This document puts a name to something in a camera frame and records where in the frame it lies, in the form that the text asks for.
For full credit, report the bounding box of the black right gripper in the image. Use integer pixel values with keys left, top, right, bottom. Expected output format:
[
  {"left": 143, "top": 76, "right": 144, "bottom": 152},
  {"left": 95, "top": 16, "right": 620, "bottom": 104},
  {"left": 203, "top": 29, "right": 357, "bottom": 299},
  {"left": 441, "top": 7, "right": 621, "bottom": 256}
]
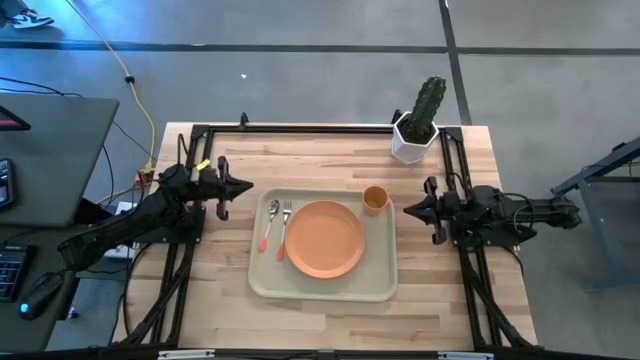
[{"left": 402, "top": 175, "right": 459, "bottom": 246}]

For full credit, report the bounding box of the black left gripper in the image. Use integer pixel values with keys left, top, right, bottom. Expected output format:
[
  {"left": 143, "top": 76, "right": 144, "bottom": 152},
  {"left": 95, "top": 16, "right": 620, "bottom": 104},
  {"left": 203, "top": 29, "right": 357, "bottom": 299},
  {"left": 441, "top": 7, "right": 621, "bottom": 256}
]
[{"left": 197, "top": 155, "right": 255, "bottom": 222}]

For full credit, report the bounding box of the spoon with orange handle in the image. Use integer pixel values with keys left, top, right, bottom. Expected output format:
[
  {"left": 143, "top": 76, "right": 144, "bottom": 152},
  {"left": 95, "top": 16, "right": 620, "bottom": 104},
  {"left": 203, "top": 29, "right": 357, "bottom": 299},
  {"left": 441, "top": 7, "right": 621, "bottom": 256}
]
[{"left": 258, "top": 199, "right": 281, "bottom": 253}]

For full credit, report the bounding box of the orange cup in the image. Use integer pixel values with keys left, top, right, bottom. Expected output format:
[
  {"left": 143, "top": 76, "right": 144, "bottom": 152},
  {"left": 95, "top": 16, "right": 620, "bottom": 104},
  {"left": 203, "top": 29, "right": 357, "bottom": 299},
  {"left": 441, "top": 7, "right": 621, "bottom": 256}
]
[{"left": 362, "top": 185, "right": 390, "bottom": 216}]

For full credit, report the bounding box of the fork with orange handle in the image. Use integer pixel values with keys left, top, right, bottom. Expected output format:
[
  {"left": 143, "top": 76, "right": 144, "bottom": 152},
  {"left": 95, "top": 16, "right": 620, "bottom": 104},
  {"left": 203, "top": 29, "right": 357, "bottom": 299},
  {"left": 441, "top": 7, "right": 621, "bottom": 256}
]
[{"left": 276, "top": 199, "right": 293, "bottom": 262}]

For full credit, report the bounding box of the orange plate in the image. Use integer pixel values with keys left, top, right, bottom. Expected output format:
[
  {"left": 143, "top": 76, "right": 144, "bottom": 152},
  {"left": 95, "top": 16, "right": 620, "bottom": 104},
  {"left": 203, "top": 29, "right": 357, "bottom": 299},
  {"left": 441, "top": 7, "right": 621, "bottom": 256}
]
[{"left": 284, "top": 200, "right": 366, "bottom": 280}]

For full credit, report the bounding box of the beige plastic tray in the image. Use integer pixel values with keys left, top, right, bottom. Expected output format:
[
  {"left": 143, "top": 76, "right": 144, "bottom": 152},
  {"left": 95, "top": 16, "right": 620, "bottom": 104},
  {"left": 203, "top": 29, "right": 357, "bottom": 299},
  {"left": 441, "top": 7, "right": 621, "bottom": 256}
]
[{"left": 247, "top": 187, "right": 399, "bottom": 303}]

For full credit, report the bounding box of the white hexagonal plant pot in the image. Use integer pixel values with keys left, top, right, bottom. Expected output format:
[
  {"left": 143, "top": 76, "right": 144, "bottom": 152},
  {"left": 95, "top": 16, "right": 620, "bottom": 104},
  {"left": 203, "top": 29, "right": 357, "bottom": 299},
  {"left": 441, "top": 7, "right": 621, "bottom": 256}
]
[{"left": 390, "top": 110, "right": 440, "bottom": 165}]

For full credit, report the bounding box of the green cactus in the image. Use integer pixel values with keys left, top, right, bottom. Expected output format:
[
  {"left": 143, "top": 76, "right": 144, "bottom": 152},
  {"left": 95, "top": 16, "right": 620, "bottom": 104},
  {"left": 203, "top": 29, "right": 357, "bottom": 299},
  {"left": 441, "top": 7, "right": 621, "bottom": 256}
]
[{"left": 403, "top": 75, "right": 448, "bottom": 144}]

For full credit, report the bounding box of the white printed box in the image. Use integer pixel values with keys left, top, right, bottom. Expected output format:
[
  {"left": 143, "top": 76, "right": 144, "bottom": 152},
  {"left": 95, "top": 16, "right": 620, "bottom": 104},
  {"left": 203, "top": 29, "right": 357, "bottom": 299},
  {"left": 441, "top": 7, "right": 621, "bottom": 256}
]
[{"left": 104, "top": 202, "right": 140, "bottom": 259}]

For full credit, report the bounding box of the grey desk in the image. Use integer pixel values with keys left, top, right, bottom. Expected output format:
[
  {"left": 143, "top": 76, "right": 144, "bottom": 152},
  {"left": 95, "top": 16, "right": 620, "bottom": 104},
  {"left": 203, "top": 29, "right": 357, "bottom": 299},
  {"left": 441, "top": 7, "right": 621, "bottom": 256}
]
[{"left": 0, "top": 92, "right": 120, "bottom": 229}]

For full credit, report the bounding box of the grey metal stand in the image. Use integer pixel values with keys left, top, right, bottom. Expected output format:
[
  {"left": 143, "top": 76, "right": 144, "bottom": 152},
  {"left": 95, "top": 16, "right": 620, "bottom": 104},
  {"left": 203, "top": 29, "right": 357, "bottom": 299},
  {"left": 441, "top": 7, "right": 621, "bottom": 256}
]
[{"left": 552, "top": 137, "right": 640, "bottom": 294}]

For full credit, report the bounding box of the dark lower desk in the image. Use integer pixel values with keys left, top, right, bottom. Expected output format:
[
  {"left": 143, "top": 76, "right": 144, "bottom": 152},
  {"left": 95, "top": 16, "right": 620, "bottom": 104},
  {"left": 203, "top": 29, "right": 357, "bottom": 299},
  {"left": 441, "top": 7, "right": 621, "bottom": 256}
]
[{"left": 0, "top": 224, "right": 92, "bottom": 354}]

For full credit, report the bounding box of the black computer mouse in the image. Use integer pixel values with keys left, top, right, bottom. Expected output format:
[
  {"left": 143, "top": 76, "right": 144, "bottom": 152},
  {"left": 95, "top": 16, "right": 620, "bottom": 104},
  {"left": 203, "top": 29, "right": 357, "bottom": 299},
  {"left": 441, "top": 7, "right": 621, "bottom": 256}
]
[{"left": 18, "top": 272, "right": 65, "bottom": 322}]

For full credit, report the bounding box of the dark screen corner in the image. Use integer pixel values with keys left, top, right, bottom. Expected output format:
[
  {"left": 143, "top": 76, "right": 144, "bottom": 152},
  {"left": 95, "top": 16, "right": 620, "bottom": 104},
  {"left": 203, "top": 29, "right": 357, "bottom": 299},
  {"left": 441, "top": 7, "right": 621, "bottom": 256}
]
[{"left": 0, "top": 105, "right": 31, "bottom": 133}]

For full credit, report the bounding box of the black keyboard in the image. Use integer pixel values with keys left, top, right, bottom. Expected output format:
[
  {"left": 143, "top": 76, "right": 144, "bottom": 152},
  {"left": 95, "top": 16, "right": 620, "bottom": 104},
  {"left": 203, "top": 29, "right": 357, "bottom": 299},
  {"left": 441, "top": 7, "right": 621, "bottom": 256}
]
[{"left": 0, "top": 244, "right": 29, "bottom": 304}]

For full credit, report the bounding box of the person's shoe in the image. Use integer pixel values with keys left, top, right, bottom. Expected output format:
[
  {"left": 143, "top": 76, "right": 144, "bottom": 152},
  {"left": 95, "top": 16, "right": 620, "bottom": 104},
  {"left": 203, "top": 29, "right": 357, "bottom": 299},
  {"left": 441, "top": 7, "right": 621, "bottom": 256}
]
[{"left": 10, "top": 10, "right": 55, "bottom": 30}]

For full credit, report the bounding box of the black aluminium table frame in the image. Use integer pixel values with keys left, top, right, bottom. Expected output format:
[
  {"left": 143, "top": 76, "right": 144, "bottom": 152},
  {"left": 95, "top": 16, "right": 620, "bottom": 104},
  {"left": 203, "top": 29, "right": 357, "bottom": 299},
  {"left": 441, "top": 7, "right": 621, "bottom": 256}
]
[{"left": 112, "top": 112, "right": 539, "bottom": 351}]

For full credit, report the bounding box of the yellow cable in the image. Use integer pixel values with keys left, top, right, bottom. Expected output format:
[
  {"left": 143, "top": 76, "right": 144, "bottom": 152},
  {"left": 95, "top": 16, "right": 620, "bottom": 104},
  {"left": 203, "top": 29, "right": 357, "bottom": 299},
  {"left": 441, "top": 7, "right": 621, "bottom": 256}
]
[{"left": 64, "top": 0, "right": 157, "bottom": 206}]

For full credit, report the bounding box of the white metal bracket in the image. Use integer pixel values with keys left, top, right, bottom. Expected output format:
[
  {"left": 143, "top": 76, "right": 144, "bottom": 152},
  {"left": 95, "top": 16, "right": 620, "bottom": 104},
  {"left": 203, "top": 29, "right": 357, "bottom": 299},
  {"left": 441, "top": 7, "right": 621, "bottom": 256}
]
[
  {"left": 158, "top": 349, "right": 215, "bottom": 360},
  {"left": 438, "top": 351, "right": 495, "bottom": 360}
]

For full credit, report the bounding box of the thin black floor cable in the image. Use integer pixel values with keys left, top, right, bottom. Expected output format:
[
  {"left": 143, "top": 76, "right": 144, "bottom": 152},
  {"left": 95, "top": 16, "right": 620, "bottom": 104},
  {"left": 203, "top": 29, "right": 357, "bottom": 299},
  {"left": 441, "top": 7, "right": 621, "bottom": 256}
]
[{"left": 0, "top": 76, "right": 156, "bottom": 161}]

